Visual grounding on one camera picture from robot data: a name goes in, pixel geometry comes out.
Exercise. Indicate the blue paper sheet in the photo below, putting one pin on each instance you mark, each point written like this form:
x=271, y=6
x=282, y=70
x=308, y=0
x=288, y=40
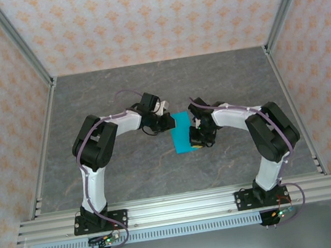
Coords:
x=181, y=134

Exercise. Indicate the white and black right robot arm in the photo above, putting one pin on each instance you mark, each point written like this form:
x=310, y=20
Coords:
x=266, y=174

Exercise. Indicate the circuit board with green light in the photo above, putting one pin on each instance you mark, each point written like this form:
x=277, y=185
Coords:
x=280, y=213
x=108, y=240

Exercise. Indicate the aluminium mounting rail beam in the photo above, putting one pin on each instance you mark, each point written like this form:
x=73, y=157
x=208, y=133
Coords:
x=181, y=209

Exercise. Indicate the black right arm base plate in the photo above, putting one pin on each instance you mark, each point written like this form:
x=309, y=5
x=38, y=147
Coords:
x=242, y=203

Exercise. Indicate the aluminium table side rail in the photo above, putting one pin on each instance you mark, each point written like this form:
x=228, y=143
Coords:
x=295, y=111
x=44, y=148

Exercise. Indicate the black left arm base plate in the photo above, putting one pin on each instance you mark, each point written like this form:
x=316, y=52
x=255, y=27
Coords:
x=120, y=219

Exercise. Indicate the aluminium frame post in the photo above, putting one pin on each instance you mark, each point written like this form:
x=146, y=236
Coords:
x=284, y=3
x=20, y=42

